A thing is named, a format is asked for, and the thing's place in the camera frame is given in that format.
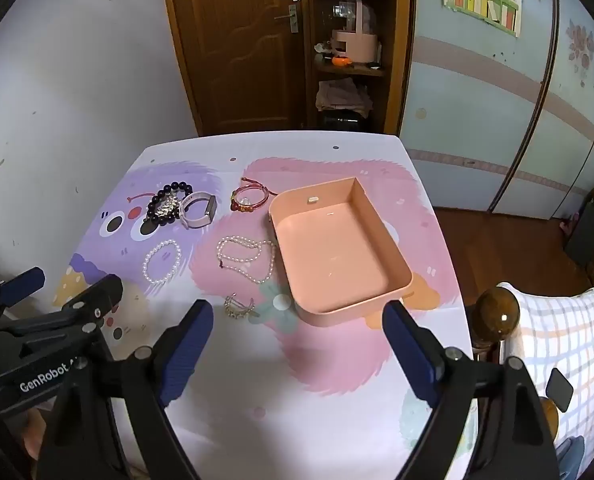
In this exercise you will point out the wooden bed frame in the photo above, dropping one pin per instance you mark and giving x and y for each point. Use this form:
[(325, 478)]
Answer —
[(494, 315)]

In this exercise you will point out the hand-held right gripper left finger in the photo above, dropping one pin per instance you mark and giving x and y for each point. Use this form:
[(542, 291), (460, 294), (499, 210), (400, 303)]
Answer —
[(187, 355)]

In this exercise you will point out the small white ornament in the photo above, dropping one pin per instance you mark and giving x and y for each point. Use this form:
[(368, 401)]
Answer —
[(322, 50)]

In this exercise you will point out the small orange object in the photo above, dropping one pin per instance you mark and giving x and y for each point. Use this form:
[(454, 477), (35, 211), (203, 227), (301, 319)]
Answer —
[(341, 62)]

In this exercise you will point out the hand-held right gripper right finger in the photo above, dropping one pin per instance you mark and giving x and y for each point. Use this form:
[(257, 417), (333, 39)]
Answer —
[(412, 355)]

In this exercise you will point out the wooden shelf unit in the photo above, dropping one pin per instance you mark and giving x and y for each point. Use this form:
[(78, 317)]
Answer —
[(399, 60)]

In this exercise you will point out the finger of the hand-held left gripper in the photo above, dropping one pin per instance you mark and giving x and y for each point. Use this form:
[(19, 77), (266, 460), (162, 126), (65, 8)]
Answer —
[(24, 282), (97, 297)]

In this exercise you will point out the folded beige cloths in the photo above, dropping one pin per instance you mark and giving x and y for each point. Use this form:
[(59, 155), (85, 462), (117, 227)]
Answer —
[(342, 95)]

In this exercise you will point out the brown wooden door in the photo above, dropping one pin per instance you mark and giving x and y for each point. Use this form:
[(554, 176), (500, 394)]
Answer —
[(227, 50)]

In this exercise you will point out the printed cartoon tablecloth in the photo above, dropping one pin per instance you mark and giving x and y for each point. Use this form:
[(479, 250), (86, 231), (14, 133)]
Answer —
[(257, 365)]

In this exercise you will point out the pink slipper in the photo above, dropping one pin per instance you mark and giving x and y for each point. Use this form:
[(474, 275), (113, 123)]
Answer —
[(572, 223)]

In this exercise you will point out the white watch band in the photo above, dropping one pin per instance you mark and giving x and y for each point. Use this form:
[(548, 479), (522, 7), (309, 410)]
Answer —
[(202, 221)]

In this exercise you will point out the pale blue floral wardrobe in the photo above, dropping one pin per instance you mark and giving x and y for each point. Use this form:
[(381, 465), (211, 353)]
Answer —
[(477, 110)]

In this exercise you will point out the plaid blanket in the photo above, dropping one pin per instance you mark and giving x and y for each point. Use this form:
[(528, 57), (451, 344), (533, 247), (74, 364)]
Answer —
[(577, 330)]

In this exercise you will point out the pink plastic tray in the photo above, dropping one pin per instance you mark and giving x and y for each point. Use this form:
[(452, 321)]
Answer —
[(337, 250)]

